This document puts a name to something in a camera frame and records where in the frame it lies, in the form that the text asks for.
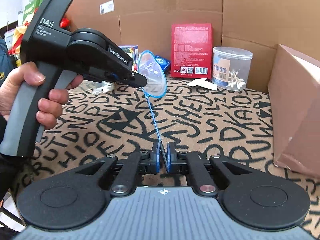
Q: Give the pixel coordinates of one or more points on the colourful printed card box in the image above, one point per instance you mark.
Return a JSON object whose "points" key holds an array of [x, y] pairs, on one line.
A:
{"points": [[128, 53]]}

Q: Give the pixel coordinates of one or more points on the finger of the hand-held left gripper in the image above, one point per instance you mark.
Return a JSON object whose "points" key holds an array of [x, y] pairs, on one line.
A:
{"points": [[130, 78]]}

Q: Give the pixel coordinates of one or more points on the blue small packet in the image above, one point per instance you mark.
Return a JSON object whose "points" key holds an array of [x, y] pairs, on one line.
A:
{"points": [[165, 63]]}

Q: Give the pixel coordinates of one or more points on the letter printed rug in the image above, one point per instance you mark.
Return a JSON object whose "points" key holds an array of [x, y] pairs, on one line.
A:
{"points": [[212, 120]]}

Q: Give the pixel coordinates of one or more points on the brown cardboard panel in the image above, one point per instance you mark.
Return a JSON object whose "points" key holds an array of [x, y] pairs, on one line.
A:
{"points": [[150, 5], [262, 10]]}

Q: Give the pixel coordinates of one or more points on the red ornament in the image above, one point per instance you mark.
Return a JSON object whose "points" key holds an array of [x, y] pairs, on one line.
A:
{"points": [[64, 22]]}

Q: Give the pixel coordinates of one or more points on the person's left hand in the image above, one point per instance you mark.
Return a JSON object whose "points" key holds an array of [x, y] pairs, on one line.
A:
{"points": [[15, 87]]}

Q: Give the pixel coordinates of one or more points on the pink cardboard box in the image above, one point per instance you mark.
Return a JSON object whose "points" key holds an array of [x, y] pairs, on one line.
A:
{"points": [[297, 110]]}

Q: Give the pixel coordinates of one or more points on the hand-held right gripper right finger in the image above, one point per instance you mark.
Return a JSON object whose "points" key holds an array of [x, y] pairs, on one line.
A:
{"points": [[171, 157]]}

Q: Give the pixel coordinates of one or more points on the green carton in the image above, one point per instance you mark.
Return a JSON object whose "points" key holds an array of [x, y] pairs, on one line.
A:
{"points": [[32, 10]]}

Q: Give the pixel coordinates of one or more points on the clear plastic wrapper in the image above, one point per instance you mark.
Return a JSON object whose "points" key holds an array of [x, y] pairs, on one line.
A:
{"points": [[105, 88]]}

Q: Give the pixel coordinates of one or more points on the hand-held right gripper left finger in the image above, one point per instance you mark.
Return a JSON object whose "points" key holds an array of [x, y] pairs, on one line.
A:
{"points": [[155, 157]]}

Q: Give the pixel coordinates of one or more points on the red flat box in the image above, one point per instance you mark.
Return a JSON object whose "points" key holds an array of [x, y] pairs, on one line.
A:
{"points": [[191, 50]]}

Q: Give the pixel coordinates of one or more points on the white paper wrapper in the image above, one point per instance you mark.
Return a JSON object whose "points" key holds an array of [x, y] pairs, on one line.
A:
{"points": [[202, 83]]}

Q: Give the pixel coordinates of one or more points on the clear cotton swab jar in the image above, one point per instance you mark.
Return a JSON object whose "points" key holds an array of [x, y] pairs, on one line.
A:
{"points": [[231, 67]]}

